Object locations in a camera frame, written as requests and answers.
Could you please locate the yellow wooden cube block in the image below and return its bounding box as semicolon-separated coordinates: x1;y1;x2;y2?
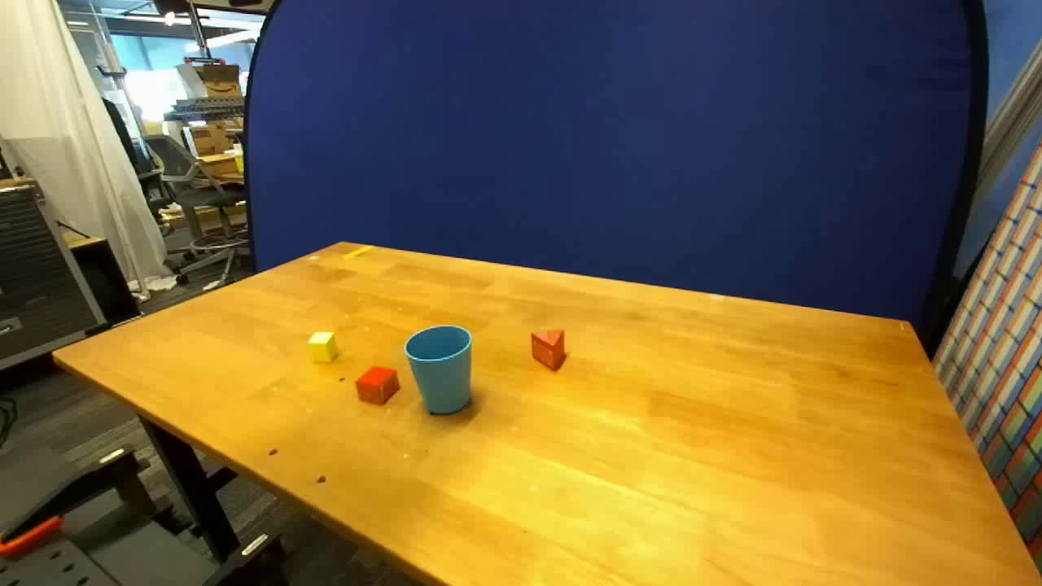
306;327;340;369

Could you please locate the orange-red triangular wooden block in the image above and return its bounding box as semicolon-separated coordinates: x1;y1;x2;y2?
526;324;570;375

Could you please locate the blue plastic cup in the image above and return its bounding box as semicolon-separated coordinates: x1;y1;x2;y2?
401;322;477;421

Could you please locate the red wooden cube block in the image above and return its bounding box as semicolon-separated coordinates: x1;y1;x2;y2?
350;365;403;406

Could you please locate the blue fabric backdrop screen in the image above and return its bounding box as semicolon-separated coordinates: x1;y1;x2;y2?
240;0;991;351

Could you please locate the storage shelf with boxes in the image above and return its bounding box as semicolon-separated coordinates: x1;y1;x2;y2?
158;54;252;255

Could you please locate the grey office chair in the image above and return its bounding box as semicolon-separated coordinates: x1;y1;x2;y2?
144;131;248;286

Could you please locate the white curtain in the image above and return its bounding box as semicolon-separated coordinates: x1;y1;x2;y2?
0;0;178;299

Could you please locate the black equipment cabinet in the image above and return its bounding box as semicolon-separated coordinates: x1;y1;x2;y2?
0;175;144;371

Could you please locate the colourful checkered panel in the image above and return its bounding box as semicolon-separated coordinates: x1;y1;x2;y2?
930;143;1042;566

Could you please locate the black floor equipment base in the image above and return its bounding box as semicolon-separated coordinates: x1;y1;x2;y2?
0;444;287;586

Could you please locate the black table leg frame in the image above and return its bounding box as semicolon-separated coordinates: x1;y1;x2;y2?
136;415;287;574

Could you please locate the red-handled tool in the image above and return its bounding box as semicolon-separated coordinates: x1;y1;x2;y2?
0;514;64;563

